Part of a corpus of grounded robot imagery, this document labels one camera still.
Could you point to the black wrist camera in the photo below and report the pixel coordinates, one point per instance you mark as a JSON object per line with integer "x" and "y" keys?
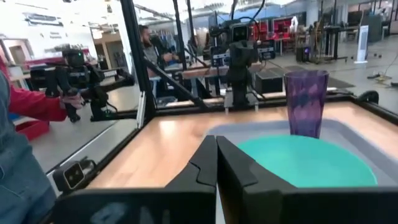
{"x": 240, "y": 33}

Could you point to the red shelving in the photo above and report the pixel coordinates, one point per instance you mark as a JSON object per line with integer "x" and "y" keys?
{"x": 281, "y": 29}

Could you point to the black box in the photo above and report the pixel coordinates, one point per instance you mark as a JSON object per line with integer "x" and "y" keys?
{"x": 269, "y": 82}

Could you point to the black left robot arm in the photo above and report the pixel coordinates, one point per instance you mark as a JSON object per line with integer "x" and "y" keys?
{"x": 241, "y": 90}

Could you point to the person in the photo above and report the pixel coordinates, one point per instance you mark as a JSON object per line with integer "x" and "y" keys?
{"x": 150, "y": 53}
{"x": 18, "y": 174}

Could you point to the black table-level camera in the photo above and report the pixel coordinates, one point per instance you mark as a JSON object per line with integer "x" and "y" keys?
{"x": 73, "y": 175}

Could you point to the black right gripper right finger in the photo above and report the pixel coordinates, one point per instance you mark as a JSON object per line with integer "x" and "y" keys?
{"x": 264, "y": 205}

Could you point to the person's hand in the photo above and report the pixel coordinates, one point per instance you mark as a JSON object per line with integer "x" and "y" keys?
{"x": 73, "y": 101}

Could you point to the black aluminium table frame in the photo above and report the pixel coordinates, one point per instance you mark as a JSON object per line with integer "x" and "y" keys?
{"x": 136, "y": 62}

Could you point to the white tower appliance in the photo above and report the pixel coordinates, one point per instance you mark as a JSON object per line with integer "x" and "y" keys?
{"x": 362, "y": 43}

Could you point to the grey placemat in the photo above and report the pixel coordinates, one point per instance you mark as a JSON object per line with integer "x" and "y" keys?
{"x": 357, "y": 137}

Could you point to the green round plate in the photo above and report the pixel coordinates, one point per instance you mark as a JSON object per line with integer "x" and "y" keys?
{"x": 311, "y": 165}

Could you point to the purple plastic cup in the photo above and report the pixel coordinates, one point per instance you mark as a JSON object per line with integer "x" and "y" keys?
{"x": 306, "y": 102}

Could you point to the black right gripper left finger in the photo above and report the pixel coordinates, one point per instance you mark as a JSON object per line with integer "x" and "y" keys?
{"x": 186, "y": 199}

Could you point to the red bin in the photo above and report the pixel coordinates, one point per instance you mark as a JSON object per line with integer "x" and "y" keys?
{"x": 32, "y": 129}

